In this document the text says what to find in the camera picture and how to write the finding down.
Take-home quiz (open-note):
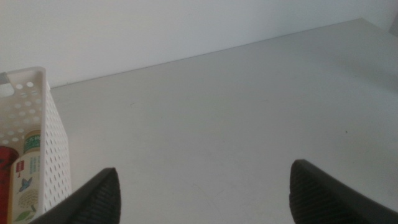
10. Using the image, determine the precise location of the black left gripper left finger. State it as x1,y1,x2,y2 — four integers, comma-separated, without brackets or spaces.
28,167,122,224

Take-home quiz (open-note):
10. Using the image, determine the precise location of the white perforated plastic basket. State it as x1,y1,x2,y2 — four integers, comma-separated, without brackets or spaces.
0,66,73,224

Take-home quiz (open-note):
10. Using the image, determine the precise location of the yellow tea bottle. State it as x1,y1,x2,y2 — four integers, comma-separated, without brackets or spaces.
6,129,43,224

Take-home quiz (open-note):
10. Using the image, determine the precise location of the red soda can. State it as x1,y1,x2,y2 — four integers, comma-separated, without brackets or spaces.
0,145,20,224

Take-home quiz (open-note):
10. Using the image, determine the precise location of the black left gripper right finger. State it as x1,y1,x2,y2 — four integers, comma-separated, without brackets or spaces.
289,159,398,224

